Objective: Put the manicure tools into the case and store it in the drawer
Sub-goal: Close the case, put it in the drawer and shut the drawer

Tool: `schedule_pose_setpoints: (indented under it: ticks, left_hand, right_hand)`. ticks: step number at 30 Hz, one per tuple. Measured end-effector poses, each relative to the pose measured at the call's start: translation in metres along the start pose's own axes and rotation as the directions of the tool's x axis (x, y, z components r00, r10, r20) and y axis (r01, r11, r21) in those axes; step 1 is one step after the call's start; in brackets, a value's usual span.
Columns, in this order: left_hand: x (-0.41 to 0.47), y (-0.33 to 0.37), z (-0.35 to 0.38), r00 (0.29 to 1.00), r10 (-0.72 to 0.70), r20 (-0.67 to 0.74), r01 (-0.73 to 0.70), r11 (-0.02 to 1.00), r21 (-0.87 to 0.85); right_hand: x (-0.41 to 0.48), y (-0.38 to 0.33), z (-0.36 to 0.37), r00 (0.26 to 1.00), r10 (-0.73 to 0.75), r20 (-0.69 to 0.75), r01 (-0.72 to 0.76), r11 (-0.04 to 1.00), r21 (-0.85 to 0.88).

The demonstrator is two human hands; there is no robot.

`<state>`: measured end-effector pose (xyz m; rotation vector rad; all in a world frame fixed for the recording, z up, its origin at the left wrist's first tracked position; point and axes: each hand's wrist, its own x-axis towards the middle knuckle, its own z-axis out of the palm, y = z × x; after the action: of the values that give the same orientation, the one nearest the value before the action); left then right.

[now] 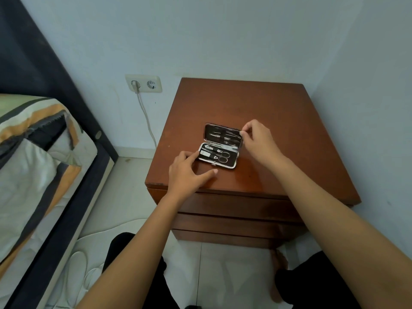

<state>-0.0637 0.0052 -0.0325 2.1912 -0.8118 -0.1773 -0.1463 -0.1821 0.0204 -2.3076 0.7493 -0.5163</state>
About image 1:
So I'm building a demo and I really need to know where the person's right hand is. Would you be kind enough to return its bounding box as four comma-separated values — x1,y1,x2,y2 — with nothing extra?
239,119,286,170

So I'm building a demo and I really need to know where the person's left hand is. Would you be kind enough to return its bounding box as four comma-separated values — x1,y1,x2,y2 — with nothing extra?
167,150,219,203

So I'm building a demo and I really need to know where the black manicure case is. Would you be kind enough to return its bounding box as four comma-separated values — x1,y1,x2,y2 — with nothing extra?
197,123,244,170

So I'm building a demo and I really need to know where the person's right forearm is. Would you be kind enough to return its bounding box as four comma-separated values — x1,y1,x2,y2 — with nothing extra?
267,156,412,309

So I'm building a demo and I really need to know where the person's left forearm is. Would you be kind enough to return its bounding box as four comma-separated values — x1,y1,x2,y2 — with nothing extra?
75,192,194,309

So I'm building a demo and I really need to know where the brown wooden nightstand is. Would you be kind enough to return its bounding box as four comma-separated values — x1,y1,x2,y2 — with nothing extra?
144,77,362,250

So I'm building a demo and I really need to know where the brown nightstand drawer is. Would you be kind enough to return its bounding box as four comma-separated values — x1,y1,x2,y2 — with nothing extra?
147,188,304,224
171,229,285,250
171,212,308,240

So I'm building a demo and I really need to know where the person's left leg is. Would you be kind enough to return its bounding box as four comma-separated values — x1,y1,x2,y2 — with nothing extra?
102,232,181,309

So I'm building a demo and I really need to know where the person's leg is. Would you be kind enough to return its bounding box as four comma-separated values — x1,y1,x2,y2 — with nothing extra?
102,232,181,309
274,250,362,309

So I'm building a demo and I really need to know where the person's right leg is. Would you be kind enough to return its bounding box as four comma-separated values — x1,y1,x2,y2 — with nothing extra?
274,250,362,309

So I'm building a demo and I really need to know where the striped duvet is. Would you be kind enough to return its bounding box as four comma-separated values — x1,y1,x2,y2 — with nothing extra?
0,93,98,280

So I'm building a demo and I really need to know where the dark blue headboard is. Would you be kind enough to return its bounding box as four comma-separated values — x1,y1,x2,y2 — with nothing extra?
0,0,120,159

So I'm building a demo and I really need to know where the white power cable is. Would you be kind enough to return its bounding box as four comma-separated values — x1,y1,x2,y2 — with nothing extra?
136,92,158,149

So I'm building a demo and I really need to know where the white double wall socket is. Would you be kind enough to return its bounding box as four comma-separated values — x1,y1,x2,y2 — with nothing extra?
124,74,163,94

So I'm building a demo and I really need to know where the white looped floor cable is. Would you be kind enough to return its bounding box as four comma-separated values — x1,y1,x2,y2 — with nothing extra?
63,250,104,307

